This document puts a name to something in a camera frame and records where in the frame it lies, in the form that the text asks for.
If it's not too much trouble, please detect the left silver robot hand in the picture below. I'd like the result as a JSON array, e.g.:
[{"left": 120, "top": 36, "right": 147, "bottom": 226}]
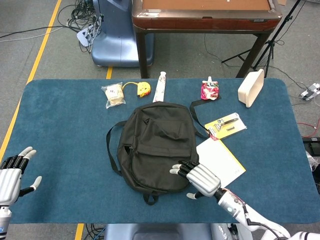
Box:
[{"left": 0, "top": 146, "right": 43, "bottom": 208}]

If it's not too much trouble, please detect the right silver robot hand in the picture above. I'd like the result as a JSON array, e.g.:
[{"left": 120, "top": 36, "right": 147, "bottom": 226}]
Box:
[{"left": 169, "top": 160, "right": 223, "bottom": 200}]

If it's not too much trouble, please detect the black backpack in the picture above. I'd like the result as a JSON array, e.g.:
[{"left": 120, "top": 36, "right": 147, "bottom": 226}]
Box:
[{"left": 105, "top": 96, "right": 224, "bottom": 206}]

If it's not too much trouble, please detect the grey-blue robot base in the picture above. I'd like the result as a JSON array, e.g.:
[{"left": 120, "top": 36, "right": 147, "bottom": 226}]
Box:
[{"left": 103, "top": 223, "right": 253, "bottom": 240}]

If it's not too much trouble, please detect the white and yellow notepad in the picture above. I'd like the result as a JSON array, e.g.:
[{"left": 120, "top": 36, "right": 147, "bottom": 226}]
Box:
[{"left": 196, "top": 137, "right": 247, "bottom": 189}]

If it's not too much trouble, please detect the razor in yellow package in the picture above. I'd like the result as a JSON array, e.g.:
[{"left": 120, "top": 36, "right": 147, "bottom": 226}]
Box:
[{"left": 204, "top": 112, "right": 248, "bottom": 141}]

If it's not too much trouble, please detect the blue table mat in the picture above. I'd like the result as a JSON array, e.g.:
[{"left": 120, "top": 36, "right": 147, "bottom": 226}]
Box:
[{"left": 0, "top": 78, "right": 320, "bottom": 224}]

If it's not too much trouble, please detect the red drink pouch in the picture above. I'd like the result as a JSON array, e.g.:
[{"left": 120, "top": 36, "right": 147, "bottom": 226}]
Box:
[{"left": 200, "top": 76, "right": 220, "bottom": 101}]

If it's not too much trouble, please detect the beige plastic container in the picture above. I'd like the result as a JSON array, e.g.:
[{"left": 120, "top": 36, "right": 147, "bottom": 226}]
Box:
[{"left": 237, "top": 68, "right": 265, "bottom": 108}]

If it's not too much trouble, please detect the white tube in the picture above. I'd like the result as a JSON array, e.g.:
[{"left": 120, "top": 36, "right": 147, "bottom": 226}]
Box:
[{"left": 152, "top": 71, "right": 168, "bottom": 103}]

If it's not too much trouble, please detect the yellow tape measure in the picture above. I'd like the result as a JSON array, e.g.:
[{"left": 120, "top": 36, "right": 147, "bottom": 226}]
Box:
[{"left": 121, "top": 81, "right": 152, "bottom": 98}]

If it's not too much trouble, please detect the black floor device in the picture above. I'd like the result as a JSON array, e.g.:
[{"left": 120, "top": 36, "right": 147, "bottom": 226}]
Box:
[{"left": 302, "top": 136, "right": 320, "bottom": 156}]

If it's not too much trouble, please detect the bagged crackers snack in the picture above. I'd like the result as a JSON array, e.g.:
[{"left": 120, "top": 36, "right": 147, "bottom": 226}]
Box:
[{"left": 100, "top": 83, "right": 126, "bottom": 109}]

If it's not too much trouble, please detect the black tripod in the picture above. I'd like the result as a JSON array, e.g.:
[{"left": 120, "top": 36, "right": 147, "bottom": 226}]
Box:
[{"left": 221, "top": 0, "right": 303, "bottom": 78}]

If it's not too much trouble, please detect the white power strip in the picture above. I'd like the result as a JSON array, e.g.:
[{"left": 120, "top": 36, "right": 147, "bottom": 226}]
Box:
[{"left": 76, "top": 27, "right": 95, "bottom": 47}]

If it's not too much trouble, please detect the brown mahjong table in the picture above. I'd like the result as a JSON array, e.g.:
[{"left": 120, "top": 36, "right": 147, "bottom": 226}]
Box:
[{"left": 131, "top": 0, "right": 283, "bottom": 79}]

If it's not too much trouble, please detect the red cable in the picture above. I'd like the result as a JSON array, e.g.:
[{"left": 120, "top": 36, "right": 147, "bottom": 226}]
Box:
[{"left": 297, "top": 121, "right": 320, "bottom": 138}]

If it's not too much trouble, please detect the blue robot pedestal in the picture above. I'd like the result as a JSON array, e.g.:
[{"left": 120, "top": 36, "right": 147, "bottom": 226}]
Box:
[{"left": 91, "top": 0, "right": 155, "bottom": 68}]

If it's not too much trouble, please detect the tangle of floor cables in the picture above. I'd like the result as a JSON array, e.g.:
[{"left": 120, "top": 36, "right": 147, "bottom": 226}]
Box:
[{"left": 57, "top": 0, "right": 103, "bottom": 53}]

